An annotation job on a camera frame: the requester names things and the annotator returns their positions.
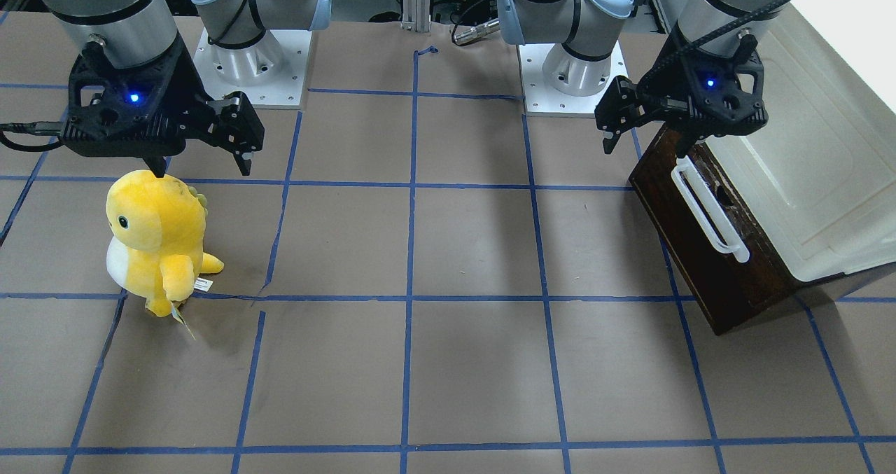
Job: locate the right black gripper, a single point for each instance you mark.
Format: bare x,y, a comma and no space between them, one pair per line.
187,82

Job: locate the cream plastic storage box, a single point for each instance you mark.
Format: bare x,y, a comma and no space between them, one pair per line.
819,177

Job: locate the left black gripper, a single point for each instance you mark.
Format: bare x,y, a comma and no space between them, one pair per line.
659,97

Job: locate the white drawer handle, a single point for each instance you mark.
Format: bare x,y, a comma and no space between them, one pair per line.
710,216

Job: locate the aluminium frame post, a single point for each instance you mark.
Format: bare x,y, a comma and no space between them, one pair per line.
416,16

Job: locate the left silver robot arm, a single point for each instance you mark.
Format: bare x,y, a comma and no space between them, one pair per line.
589,29

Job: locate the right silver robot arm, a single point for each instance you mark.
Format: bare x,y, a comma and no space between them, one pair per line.
135,32

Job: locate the dark wooden drawer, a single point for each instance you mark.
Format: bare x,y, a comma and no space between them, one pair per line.
733,296

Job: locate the yellow plush dinosaur toy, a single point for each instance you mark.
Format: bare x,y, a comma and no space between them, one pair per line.
157,248

